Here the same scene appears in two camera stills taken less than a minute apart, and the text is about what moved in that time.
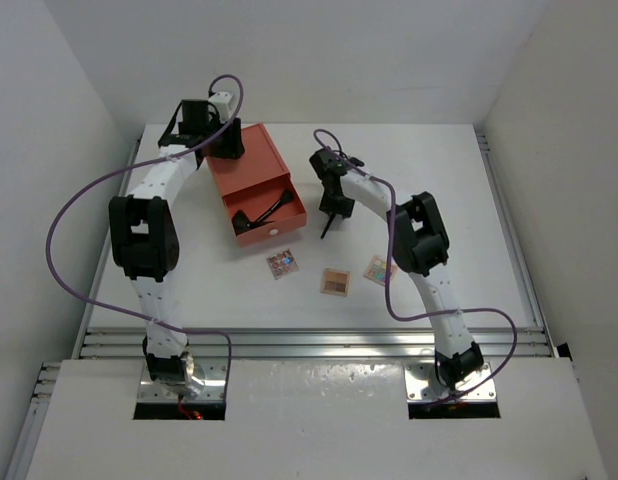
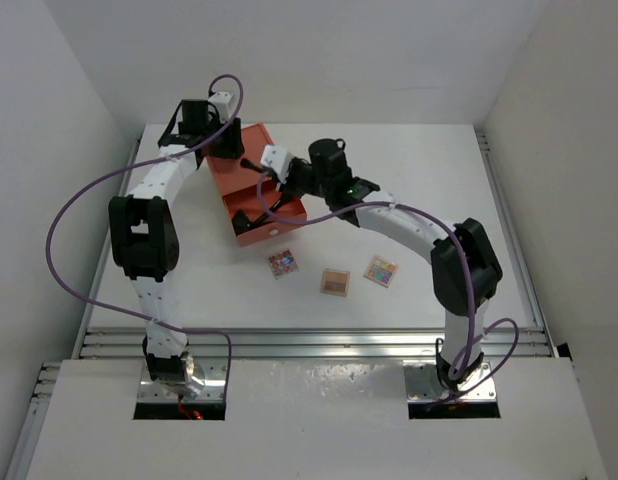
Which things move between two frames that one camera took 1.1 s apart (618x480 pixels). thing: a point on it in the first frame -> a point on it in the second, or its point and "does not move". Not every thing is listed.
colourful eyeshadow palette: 375,269 does not move
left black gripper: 231,146 does not move
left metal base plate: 213,371 does not move
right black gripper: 331,206 -> 289,182
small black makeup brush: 286,197 does not move
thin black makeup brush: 332,215 -> 245,162
